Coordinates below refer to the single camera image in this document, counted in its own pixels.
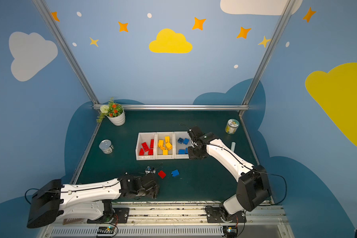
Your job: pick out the white left bin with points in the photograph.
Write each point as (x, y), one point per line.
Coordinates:
(145, 137)

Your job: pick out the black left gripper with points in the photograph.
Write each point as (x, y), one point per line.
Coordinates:
(151, 187)

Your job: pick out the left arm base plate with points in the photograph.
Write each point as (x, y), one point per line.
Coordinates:
(117, 214)

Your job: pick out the silver tin can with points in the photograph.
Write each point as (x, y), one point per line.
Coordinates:
(106, 146)

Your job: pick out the potted flower plant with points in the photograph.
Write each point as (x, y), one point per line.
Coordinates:
(113, 111)

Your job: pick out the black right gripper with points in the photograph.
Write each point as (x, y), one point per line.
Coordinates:
(195, 143)

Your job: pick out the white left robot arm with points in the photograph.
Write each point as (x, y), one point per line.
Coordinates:
(93, 201)

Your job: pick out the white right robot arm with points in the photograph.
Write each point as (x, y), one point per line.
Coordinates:
(253, 186)

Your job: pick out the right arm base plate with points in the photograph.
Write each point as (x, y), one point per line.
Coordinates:
(220, 215)

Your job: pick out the brown slotted scoop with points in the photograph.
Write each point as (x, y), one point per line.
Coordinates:
(72, 221)

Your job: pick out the clear labelled plastic jar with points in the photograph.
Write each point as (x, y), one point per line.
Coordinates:
(232, 126)

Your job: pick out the aluminium frame rail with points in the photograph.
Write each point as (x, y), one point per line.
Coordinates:
(131, 107)

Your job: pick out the red small brick binned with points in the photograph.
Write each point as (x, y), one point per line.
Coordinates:
(142, 152)

